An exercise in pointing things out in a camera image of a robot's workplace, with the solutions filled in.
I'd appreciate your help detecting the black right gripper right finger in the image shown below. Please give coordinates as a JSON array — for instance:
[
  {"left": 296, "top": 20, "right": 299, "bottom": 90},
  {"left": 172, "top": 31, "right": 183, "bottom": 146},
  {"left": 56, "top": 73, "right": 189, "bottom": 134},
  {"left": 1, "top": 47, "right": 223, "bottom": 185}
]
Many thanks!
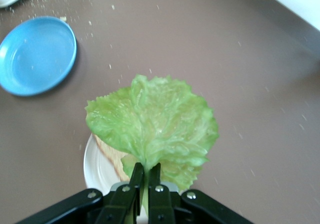
[{"left": 148, "top": 163, "right": 253, "bottom": 224}]

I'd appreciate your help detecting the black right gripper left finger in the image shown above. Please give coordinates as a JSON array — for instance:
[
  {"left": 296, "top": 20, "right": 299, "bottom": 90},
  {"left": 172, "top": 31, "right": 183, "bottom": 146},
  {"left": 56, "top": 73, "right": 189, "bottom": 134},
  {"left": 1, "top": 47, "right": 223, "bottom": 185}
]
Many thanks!
[{"left": 14, "top": 162, "right": 145, "bottom": 224}]

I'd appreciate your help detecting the brown bread slice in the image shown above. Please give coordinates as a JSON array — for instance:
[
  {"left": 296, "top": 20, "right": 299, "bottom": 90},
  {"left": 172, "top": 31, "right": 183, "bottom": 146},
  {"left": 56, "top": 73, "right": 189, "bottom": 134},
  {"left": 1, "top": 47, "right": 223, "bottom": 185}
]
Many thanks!
[{"left": 92, "top": 133, "right": 137, "bottom": 182}]

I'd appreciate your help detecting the green lettuce leaf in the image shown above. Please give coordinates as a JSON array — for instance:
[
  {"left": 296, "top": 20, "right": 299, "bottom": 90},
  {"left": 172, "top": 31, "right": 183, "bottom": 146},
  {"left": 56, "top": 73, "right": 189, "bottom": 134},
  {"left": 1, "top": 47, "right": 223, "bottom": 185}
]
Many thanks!
[{"left": 84, "top": 74, "right": 220, "bottom": 218}]

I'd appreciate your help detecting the beige plate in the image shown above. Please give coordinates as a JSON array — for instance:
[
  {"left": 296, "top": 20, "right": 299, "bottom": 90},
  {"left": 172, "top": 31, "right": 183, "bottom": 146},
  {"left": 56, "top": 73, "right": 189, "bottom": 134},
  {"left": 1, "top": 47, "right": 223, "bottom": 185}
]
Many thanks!
[{"left": 83, "top": 133, "right": 181, "bottom": 193}]

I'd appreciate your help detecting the blue plate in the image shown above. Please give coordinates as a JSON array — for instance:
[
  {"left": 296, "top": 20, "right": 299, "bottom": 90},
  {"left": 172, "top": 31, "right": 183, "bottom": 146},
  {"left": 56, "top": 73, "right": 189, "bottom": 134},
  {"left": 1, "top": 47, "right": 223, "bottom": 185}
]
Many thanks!
[{"left": 0, "top": 16, "right": 78, "bottom": 97}]

